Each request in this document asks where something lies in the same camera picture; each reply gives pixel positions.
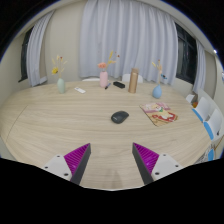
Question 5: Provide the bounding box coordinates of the white chair with blue seat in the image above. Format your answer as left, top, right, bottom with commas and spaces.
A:
203, 108, 224, 141
191, 96, 212, 124

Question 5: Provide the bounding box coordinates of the wide white curtain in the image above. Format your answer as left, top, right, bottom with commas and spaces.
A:
78, 0, 179, 86

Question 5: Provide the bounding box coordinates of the green vase with yellow flowers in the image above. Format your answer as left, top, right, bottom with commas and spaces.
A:
50, 54, 68, 95

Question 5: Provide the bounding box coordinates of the black rectangular case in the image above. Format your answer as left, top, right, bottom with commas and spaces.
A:
112, 80, 126, 89

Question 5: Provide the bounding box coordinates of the small white remote control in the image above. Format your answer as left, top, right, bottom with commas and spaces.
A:
74, 86, 87, 94

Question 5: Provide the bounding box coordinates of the blue vase with dried flowers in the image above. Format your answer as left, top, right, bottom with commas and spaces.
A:
151, 59, 169, 100

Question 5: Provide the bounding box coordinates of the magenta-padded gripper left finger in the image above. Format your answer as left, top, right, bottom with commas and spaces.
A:
42, 142, 92, 186

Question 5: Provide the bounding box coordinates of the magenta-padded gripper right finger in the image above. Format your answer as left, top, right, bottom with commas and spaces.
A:
131, 142, 184, 186

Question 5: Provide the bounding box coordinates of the dark window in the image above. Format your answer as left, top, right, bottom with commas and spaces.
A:
174, 22, 198, 85
18, 26, 34, 83

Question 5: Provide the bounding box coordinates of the tan insulated drink bottle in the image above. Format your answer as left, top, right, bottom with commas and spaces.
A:
128, 67, 140, 94

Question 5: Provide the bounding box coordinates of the pink vase with orange flowers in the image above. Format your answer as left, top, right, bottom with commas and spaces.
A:
97, 50, 120, 89

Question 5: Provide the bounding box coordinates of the narrow white curtain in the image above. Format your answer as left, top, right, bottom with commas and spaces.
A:
192, 39, 208, 94
26, 9, 56, 88

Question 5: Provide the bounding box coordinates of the small white chair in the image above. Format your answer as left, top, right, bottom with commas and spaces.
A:
185, 93, 198, 104

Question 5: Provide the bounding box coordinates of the black computer mouse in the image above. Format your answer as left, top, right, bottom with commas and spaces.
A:
110, 110, 130, 125

